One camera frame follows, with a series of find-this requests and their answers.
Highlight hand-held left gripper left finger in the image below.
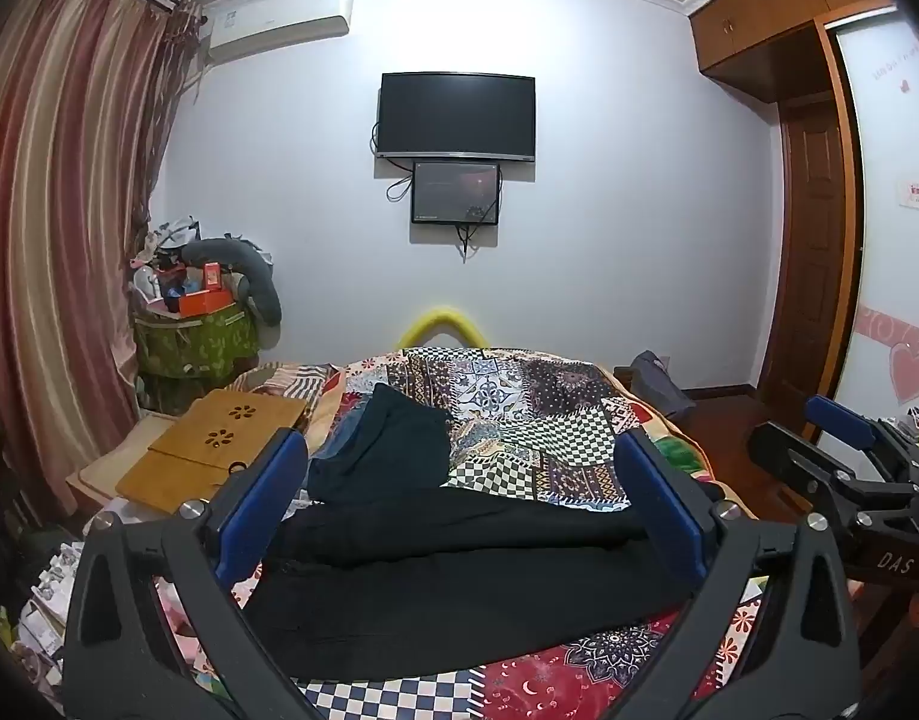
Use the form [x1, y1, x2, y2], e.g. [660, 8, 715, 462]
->
[61, 427, 319, 720]

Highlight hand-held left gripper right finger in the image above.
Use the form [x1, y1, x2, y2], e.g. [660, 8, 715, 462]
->
[613, 427, 863, 720]

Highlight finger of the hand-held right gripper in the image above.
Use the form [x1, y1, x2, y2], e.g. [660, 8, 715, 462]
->
[804, 394, 890, 452]
[749, 421, 881, 518]

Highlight black pants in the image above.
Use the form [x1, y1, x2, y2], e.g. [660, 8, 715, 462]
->
[241, 491, 731, 681]

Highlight wooden lap desk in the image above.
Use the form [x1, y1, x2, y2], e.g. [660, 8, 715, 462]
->
[114, 388, 310, 518]

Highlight blue jeans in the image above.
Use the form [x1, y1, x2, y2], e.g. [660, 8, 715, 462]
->
[313, 406, 372, 460]

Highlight grey purple bag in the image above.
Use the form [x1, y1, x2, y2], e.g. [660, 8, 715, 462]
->
[628, 350, 698, 422]

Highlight striped cloth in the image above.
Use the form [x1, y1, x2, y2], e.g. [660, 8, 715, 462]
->
[249, 361, 342, 400]

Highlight dark teal folded garment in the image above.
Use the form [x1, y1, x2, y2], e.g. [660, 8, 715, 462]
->
[307, 382, 454, 509]

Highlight white heart-print wardrobe door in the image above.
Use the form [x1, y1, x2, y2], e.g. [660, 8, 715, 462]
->
[834, 7, 919, 425]

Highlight patchwork printed blanket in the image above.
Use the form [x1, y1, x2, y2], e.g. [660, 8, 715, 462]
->
[151, 345, 806, 720]

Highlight brown wooden door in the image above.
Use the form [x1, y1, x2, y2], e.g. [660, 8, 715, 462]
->
[774, 101, 852, 422]

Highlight green leaf-print storage bin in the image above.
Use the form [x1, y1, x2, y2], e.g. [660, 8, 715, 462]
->
[133, 306, 261, 415]

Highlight orange box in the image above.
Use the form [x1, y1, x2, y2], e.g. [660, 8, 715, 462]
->
[178, 289, 235, 317]

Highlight grey neck pillow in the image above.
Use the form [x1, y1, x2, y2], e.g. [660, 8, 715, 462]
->
[181, 238, 284, 327]

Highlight pile of small white packets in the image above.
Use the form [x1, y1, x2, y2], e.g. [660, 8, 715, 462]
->
[9, 525, 79, 692]

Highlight yellow foam headboard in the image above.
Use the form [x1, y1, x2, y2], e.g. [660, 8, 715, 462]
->
[395, 306, 492, 350]

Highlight pile of assorted clutter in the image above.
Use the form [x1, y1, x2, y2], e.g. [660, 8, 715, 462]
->
[129, 216, 205, 310]

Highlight striped pink curtain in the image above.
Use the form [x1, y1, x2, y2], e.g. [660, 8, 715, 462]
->
[0, 0, 205, 520]

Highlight wooden overhead cabinet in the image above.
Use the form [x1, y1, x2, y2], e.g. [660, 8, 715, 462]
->
[684, 0, 900, 103]

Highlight white air conditioner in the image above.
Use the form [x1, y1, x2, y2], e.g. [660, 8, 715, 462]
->
[204, 0, 353, 65]

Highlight small black wall monitor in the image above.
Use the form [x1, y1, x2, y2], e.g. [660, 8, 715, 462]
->
[410, 160, 503, 227]

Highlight large black wall television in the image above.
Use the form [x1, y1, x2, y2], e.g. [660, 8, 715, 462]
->
[375, 73, 537, 164]

